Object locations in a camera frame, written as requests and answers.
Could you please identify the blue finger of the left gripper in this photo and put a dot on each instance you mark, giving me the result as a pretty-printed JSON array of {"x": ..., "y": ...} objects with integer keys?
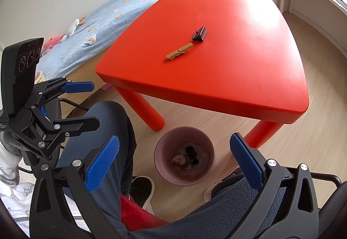
[{"x": 78, "y": 87}]

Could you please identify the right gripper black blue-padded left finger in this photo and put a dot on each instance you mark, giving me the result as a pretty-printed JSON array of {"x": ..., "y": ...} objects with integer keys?
[{"x": 50, "y": 215}]

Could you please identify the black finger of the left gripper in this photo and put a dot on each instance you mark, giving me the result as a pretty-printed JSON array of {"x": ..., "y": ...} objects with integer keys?
[{"x": 76, "y": 126}]

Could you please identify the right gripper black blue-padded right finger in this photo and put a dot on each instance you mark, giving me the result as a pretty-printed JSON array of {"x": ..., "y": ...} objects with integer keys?
[{"x": 298, "y": 213}]

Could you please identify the wooden clothespin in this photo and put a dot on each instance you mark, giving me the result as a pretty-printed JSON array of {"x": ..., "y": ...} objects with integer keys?
[{"x": 179, "y": 51}]

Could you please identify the black binder clip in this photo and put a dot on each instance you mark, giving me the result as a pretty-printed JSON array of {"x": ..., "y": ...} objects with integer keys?
[{"x": 200, "y": 34}]

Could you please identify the pink trash bin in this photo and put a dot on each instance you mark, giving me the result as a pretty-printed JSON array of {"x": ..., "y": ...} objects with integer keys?
[{"x": 184, "y": 156}]

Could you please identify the gloved left hand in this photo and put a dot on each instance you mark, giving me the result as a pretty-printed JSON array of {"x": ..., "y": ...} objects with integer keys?
[{"x": 10, "y": 158}]

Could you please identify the left leg dark trousers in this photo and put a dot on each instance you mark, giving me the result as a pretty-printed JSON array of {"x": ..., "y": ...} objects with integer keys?
[{"x": 117, "y": 181}]

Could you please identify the leg dark trousers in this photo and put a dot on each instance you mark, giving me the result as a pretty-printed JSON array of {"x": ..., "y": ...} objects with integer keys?
[
  {"x": 214, "y": 219},
  {"x": 117, "y": 181}
]

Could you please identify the bed with blue sheet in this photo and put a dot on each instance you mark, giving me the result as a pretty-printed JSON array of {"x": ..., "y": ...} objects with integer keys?
[{"x": 101, "y": 28}]

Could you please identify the black office chair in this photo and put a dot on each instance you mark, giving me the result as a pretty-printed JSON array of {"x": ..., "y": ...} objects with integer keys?
[{"x": 332, "y": 215}]

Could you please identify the pink plush toy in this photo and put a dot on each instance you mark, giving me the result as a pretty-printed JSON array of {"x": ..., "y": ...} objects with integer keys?
[{"x": 50, "y": 43}]

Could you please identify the white duck plush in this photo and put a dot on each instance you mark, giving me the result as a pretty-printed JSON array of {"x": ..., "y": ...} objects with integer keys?
[{"x": 72, "y": 27}]

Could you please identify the right black white shoe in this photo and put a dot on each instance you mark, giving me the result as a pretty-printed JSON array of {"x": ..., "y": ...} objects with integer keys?
[{"x": 222, "y": 184}]

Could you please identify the black white shoe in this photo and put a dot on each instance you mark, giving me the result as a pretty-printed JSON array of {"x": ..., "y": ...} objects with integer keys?
[
  {"x": 141, "y": 192},
  {"x": 222, "y": 184}
]

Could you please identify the right leg dark trousers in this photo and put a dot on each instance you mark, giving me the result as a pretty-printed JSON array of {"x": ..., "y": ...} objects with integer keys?
[{"x": 214, "y": 219}]

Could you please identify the left black white shoe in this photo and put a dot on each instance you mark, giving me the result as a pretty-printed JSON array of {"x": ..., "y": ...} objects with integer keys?
[{"x": 141, "y": 192}]

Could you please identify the red table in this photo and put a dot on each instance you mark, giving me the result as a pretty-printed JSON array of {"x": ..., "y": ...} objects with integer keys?
[{"x": 248, "y": 65}]

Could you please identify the white long desk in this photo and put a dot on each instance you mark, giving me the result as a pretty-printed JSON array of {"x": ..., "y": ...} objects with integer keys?
[{"x": 326, "y": 16}]

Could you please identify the black camera box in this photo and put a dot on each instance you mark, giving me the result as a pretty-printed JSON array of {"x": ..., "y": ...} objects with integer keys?
[{"x": 18, "y": 68}]

